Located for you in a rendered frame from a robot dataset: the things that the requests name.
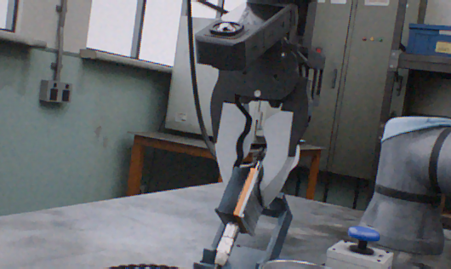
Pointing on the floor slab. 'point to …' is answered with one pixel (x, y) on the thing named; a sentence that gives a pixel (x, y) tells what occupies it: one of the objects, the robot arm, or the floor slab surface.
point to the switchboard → (355, 83)
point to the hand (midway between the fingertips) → (247, 190)
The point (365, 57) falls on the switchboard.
